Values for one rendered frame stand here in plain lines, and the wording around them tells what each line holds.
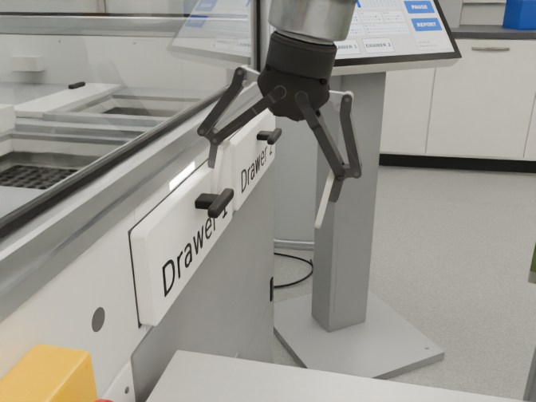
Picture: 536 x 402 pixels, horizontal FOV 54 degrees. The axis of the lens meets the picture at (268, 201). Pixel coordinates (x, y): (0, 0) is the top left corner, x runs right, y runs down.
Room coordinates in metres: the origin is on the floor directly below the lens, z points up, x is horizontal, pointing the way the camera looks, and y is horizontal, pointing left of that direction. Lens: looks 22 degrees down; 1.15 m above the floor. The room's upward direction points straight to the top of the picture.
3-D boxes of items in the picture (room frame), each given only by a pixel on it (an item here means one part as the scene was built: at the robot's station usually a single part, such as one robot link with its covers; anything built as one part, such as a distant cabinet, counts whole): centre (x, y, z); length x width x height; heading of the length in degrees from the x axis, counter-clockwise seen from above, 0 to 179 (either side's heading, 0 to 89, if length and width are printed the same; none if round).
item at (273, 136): (0.90, 0.00, 0.91); 0.07 x 0.04 x 0.01; 167
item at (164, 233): (0.60, 0.09, 0.87); 0.29 x 0.02 x 0.11; 167
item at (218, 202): (0.59, 0.07, 0.91); 0.07 x 0.04 x 0.01; 167
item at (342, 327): (1.55, -0.28, 0.51); 0.50 x 0.45 x 1.02; 25
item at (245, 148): (0.91, 0.03, 0.87); 0.29 x 0.02 x 0.11; 167
